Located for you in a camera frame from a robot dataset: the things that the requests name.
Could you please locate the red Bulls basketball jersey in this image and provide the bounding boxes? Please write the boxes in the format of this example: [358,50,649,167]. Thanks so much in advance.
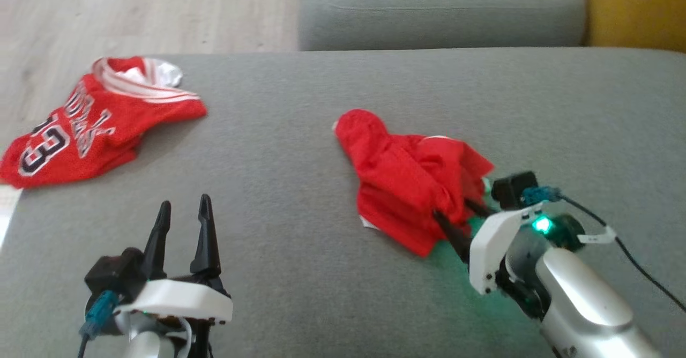
[0,56,208,189]

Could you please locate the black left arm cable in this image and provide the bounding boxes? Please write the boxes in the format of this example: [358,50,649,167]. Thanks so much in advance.
[78,290,120,358]

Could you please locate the small grey sofa cushion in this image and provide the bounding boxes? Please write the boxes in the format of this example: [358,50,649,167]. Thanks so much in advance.
[297,0,588,53]

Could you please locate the yellow cushion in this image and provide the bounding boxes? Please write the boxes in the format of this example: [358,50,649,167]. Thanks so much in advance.
[580,0,686,54]

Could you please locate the large grey sofa seat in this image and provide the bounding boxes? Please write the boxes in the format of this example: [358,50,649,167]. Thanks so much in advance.
[0,47,686,358]

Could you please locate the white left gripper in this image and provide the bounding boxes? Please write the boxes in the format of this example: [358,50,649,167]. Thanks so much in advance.
[115,193,234,358]

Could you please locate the red basketball shorts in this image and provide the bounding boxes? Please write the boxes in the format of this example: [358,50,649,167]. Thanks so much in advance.
[333,109,495,258]

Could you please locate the white laundry basket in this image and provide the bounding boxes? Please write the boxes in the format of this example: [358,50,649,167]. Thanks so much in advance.
[0,185,23,254]

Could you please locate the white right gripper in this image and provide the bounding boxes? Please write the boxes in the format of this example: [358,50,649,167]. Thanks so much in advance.
[431,199,548,319]

